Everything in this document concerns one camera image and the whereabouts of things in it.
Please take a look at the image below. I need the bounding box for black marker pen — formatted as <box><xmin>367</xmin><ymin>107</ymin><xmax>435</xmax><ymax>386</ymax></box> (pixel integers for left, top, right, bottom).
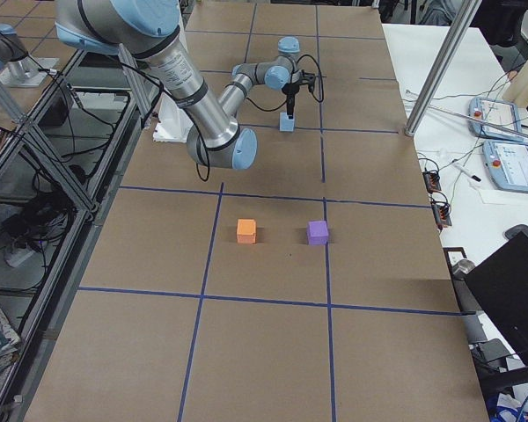
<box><xmin>453</xmin><ymin>162</ymin><xmax>481</xmax><ymax>182</ymax></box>

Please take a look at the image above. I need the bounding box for aluminium frame post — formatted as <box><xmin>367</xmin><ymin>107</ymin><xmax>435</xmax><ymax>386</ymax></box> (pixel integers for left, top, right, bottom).
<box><xmin>404</xmin><ymin>0</ymin><xmax>481</xmax><ymax>136</ymax></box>

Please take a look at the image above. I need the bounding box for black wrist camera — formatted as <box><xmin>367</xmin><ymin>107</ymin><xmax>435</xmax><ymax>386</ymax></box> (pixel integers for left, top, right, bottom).
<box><xmin>299</xmin><ymin>70</ymin><xmax>316</xmax><ymax>94</ymax></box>

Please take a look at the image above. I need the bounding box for lower teach pendant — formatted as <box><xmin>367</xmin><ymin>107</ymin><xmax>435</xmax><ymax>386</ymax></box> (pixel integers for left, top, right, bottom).
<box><xmin>482</xmin><ymin>140</ymin><xmax>528</xmax><ymax>193</ymax></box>

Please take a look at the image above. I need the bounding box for upper teach pendant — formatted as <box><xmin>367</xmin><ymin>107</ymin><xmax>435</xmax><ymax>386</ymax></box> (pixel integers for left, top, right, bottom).
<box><xmin>469</xmin><ymin>97</ymin><xmax>523</xmax><ymax>142</ymax></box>

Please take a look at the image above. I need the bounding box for orange foam block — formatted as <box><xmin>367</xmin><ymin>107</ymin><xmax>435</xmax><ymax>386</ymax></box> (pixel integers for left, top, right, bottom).
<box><xmin>236</xmin><ymin>219</ymin><xmax>257</xmax><ymax>244</ymax></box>

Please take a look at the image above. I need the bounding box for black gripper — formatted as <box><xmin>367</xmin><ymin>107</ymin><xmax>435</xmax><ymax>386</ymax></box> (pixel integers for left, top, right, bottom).
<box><xmin>282</xmin><ymin>82</ymin><xmax>300</xmax><ymax>120</ymax></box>

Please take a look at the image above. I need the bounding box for orange connector box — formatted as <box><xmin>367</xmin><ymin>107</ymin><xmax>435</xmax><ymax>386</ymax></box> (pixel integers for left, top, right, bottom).
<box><xmin>422</xmin><ymin>171</ymin><xmax>441</xmax><ymax>193</ymax></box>
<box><xmin>431</xmin><ymin>201</ymin><xmax>452</xmax><ymax>229</ymax></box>

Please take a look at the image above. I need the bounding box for light blue foam block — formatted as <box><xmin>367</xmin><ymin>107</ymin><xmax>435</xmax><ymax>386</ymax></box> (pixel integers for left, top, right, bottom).
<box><xmin>279</xmin><ymin>112</ymin><xmax>295</xmax><ymax>133</ymax></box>

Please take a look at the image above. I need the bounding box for teach pendant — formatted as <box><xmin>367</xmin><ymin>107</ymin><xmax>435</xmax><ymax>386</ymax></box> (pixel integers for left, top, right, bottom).
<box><xmin>469</xmin><ymin>97</ymin><xmax>523</xmax><ymax>142</ymax></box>
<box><xmin>482</xmin><ymin>140</ymin><xmax>528</xmax><ymax>193</ymax></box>

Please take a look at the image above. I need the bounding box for upper orange connector box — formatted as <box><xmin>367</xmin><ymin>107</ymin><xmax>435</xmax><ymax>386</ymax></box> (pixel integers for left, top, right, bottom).
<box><xmin>422</xmin><ymin>171</ymin><xmax>441</xmax><ymax>193</ymax></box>

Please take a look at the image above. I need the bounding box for black monitor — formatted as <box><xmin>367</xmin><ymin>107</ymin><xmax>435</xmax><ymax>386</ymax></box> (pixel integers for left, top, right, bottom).
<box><xmin>466</xmin><ymin>232</ymin><xmax>528</xmax><ymax>365</ymax></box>

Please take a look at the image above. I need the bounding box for purple foam block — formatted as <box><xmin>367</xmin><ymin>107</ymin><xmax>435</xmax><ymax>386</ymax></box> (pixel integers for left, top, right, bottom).
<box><xmin>306</xmin><ymin>220</ymin><xmax>329</xmax><ymax>245</ymax></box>

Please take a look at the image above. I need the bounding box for lower orange connector box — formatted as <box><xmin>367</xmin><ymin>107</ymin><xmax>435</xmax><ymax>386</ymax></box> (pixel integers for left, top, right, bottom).
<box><xmin>431</xmin><ymin>201</ymin><xmax>452</xmax><ymax>229</ymax></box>

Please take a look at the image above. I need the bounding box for black camera cable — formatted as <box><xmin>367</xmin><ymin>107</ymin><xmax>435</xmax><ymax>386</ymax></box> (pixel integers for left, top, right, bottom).
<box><xmin>244</xmin><ymin>54</ymin><xmax>326</xmax><ymax>113</ymax></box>

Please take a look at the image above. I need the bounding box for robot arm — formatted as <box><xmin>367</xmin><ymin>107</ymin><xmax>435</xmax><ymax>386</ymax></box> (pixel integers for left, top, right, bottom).
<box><xmin>0</xmin><ymin>24</ymin><xmax>47</xmax><ymax>88</ymax></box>
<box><xmin>55</xmin><ymin>0</ymin><xmax>302</xmax><ymax>170</ymax></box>

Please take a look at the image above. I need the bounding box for steel cup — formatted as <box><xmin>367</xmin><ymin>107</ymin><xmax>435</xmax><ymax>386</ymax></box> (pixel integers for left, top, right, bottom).
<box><xmin>451</xmin><ymin>258</ymin><xmax>476</xmax><ymax>280</ymax></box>

